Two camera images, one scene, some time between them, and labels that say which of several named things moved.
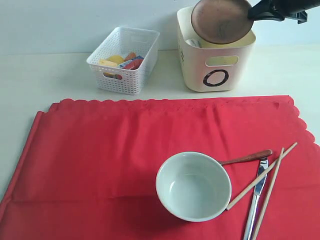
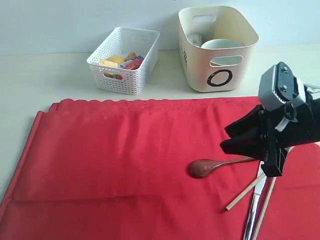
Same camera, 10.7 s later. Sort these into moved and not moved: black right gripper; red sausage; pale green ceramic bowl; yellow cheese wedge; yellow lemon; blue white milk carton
Moved: pale green ceramic bowl; black right gripper
Not moved: yellow lemon; red sausage; yellow cheese wedge; blue white milk carton
